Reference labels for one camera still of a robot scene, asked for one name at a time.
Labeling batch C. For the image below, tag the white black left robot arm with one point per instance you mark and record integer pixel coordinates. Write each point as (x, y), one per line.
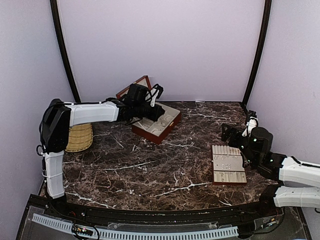
(138, 103)

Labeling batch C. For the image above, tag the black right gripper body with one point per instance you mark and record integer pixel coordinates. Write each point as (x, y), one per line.
(234, 142)

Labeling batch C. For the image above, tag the right black frame post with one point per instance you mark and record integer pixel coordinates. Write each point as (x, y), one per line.
(258, 53)

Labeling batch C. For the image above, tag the black front table rail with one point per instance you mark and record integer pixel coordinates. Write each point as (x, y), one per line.
(103, 216)

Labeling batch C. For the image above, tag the red jewelry tray insert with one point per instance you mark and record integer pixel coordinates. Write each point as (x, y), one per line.
(227, 164)

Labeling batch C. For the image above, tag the left black frame post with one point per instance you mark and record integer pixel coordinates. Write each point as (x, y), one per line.
(63, 50)

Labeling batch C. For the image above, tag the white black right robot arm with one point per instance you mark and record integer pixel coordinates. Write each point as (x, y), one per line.
(298, 181)

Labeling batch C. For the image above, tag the white slotted cable duct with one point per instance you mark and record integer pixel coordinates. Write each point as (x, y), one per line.
(95, 233)

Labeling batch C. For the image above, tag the woven bamboo tray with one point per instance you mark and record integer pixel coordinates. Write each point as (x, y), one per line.
(80, 138)

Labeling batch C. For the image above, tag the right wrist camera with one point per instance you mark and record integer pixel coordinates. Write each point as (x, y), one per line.
(251, 122)

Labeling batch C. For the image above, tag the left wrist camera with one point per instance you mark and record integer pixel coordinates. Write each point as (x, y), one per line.
(154, 94)

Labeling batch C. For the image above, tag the black frame post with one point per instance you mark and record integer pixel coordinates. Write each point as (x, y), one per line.
(63, 50)
(258, 53)

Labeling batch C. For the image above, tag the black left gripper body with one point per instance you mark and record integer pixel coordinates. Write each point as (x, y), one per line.
(152, 116)

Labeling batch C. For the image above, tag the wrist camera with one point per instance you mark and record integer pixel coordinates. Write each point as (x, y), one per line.
(154, 94)
(251, 122)

